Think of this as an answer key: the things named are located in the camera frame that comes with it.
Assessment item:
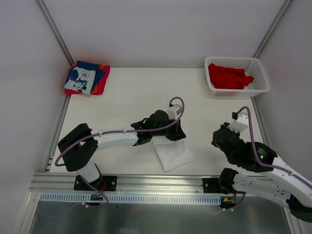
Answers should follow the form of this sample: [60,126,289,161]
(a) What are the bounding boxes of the white t shirt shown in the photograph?
[152,136,195,172]

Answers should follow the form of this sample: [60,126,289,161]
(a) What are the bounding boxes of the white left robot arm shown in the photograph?
[55,107,186,190]

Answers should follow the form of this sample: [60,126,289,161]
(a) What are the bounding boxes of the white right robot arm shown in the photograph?
[212,122,312,222]

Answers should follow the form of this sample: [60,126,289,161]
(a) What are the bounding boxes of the pink folded t shirt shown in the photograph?
[64,60,111,96]

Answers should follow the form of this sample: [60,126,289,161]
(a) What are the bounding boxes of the red t shirt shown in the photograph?
[208,63,254,90]

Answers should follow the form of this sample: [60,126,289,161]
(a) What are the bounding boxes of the dark blue folded t shirt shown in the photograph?
[68,60,106,94]

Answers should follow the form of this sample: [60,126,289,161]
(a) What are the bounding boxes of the white plastic basket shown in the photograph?
[205,57,270,98]

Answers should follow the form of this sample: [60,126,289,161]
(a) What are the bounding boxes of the light blue printed t shirt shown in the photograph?
[64,67,96,95]

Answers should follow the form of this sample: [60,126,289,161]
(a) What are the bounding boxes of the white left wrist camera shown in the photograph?
[167,104,183,120]

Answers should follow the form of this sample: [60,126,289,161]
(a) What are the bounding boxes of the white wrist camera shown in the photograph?
[230,112,249,133]
[167,104,183,120]

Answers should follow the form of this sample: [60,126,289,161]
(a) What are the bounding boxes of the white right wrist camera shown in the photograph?
[230,112,249,133]

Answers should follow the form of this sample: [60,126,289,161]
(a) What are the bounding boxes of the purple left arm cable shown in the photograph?
[54,97,185,209]

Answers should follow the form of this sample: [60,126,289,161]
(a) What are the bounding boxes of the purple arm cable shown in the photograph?
[54,97,185,209]
[207,106,312,215]

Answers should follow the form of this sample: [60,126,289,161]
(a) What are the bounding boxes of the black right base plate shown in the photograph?
[202,177,234,195]

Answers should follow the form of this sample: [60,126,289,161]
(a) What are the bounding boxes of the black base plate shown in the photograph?
[202,177,234,195]
[74,175,117,192]

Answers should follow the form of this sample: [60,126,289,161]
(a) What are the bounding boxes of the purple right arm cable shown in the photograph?
[207,106,312,215]

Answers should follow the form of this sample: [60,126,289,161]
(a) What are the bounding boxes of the aluminium mounting rail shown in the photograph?
[29,173,223,195]

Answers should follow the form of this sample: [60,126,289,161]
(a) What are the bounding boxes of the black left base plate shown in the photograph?
[74,175,117,192]

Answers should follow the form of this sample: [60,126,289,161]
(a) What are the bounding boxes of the white slotted cable duct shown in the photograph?
[39,192,221,206]

